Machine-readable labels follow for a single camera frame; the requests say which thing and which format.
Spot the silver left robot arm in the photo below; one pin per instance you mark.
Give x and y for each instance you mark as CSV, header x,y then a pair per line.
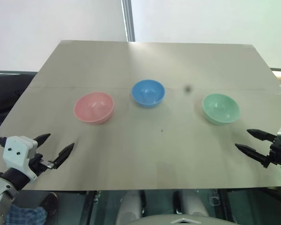
x,y
1,186

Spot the dark background furniture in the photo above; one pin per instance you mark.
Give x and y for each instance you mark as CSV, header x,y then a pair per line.
x,y
7,98

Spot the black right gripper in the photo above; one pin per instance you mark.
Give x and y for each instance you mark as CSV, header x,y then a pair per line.
x,y
278,152

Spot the grey window post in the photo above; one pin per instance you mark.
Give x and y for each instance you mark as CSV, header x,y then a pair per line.
x,y
128,20

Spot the green plastic bowl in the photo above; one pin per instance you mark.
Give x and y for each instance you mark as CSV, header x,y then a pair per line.
x,y
221,109

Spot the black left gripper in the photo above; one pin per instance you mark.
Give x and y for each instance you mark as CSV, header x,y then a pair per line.
x,y
36,165

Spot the red plastic bowl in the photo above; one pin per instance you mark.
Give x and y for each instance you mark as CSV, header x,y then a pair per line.
x,y
93,109

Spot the blue plaid cloth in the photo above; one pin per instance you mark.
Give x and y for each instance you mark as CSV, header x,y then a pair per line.
x,y
25,215

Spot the blue plastic bowl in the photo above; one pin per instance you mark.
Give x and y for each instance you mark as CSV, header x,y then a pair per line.
x,y
148,93

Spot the brown shoe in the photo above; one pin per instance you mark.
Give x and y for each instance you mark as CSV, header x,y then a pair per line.
x,y
50,204

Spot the silver robot body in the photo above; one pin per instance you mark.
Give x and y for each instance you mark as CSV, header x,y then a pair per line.
x,y
131,207

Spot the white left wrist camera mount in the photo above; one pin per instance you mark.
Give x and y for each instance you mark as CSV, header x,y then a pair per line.
x,y
15,150

